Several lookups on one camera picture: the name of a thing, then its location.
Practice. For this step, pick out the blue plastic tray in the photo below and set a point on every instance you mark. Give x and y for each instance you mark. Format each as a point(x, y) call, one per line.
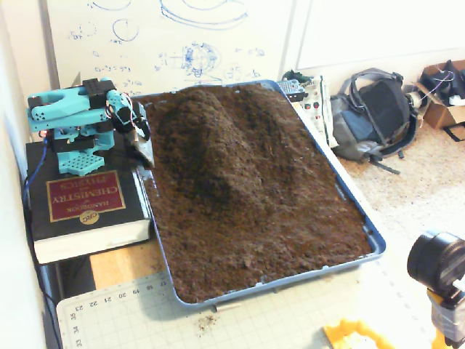
point(376, 254)

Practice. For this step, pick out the white cylinder object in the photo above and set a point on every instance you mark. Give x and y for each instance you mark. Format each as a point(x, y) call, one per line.
point(414, 100)

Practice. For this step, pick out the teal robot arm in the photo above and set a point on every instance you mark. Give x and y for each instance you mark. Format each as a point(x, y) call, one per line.
point(61, 109)

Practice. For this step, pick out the pale green cutting mat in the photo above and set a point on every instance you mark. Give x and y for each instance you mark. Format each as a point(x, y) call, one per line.
point(145, 320)

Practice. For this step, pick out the silver taped scoop gripper finger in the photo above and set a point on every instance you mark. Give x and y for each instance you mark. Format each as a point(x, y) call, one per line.
point(143, 151)

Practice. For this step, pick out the black vented device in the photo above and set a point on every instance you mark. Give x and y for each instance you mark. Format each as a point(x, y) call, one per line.
point(290, 89)

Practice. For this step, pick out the yellow plastic part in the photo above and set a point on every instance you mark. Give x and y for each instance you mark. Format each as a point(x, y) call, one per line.
point(348, 332)

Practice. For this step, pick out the black round camera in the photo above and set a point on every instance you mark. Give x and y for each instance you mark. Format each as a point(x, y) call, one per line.
point(432, 258)

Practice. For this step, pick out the grey backpack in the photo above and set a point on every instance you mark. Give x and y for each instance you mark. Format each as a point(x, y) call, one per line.
point(378, 105)

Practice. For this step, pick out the brown cardboard box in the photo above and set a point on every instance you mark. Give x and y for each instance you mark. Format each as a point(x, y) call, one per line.
point(439, 112)

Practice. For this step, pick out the blue tray of soil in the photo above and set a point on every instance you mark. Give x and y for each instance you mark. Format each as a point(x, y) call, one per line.
point(247, 203)

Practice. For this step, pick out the whiteboard with blue drawings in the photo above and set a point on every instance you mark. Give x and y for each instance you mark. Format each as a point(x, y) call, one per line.
point(163, 72)

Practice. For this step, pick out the white electronics board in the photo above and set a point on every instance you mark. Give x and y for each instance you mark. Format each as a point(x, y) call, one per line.
point(319, 116)

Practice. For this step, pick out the black slim gripper finger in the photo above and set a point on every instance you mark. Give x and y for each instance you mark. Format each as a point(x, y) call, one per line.
point(144, 127)

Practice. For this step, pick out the black chemistry physics handbook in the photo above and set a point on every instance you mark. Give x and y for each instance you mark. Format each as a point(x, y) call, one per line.
point(91, 227)

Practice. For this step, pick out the grey yellow camera stand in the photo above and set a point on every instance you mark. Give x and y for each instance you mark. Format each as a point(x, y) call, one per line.
point(447, 320)

